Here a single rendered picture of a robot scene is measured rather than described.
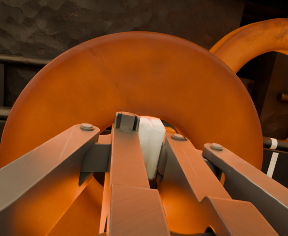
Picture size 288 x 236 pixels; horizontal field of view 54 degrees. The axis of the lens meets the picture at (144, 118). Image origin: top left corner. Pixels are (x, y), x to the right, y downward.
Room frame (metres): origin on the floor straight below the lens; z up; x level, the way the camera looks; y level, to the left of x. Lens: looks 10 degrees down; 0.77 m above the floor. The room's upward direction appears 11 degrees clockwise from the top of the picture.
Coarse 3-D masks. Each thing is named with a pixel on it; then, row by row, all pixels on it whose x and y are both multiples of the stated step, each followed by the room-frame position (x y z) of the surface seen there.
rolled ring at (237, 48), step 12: (252, 24) 0.31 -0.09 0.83; (264, 24) 0.31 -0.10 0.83; (276, 24) 0.31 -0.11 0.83; (228, 36) 0.32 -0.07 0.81; (240, 36) 0.30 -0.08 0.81; (252, 36) 0.30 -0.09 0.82; (264, 36) 0.31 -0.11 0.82; (276, 36) 0.31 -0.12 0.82; (216, 48) 0.31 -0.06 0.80; (228, 48) 0.30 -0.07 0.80; (240, 48) 0.30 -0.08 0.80; (252, 48) 0.31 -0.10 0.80; (264, 48) 0.31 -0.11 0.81; (276, 48) 0.31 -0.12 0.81; (228, 60) 0.30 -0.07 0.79; (240, 60) 0.30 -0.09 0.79
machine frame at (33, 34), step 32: (0, 0) 0.35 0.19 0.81; (32, 0) 0.36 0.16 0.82; (64, 0) 0.36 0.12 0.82; (96, 0) 0.37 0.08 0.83; (128, 0) 0.37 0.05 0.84; (160, 0) 0.38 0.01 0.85; (192, 0) 0.38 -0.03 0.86; (224, 0) 0.39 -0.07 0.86; (256, 0) 0.45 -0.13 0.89; (0, 32) 0.35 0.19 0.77; (32, 32) 0.36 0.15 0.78; (64, 32) 0.36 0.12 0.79; (96, 32) 0.37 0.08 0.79; (160, 32) 0.38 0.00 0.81; (192, 32) 0.38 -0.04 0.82; (224, 32) 0.39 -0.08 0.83; (256, 64) 0.45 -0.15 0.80; (256, 96) 0.42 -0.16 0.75
